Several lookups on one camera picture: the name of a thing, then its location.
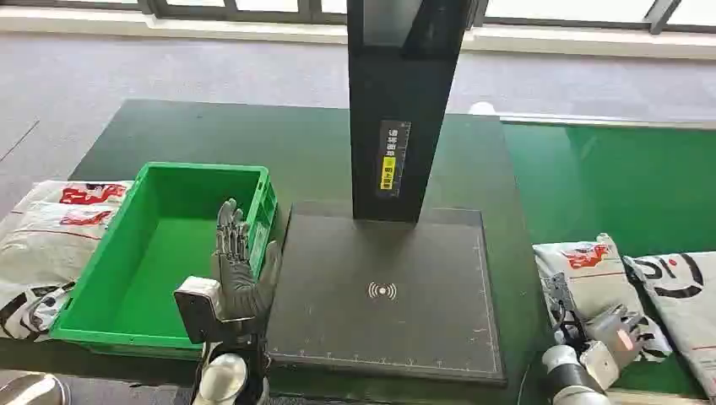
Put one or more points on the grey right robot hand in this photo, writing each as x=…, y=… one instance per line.
x=612, y=330

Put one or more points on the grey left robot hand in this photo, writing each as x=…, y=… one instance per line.
x=240, y=285

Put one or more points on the white parcel bag red logo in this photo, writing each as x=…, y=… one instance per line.
x=45, y=193
x=610, y=279

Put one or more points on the white parcel bag black print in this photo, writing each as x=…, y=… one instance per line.
x=39, y=262
x=688, y=324

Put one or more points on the green plastic crate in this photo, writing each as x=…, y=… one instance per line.
x=156, y=251

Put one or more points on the black scanner stand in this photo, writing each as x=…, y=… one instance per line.
x=380, y=324

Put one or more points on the green conveyor belt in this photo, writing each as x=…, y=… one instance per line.
x=615, y=184

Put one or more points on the yellow black label sticker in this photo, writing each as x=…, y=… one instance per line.
x=387, y=173

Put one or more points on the silver rounded robot shell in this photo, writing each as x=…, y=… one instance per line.
x=28, y=391

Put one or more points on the white round cap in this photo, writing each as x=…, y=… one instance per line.
x=482, y=109

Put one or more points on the white window sill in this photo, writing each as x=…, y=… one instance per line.
x=168, y=31

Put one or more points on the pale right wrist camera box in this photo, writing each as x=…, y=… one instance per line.
x=599, y=366

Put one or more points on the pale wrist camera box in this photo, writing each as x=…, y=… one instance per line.
x=599, y=366
x=196, y=307

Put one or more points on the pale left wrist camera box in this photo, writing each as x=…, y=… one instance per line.
x=196, y=307

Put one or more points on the dark window frame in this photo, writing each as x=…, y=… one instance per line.
x=662, y=17

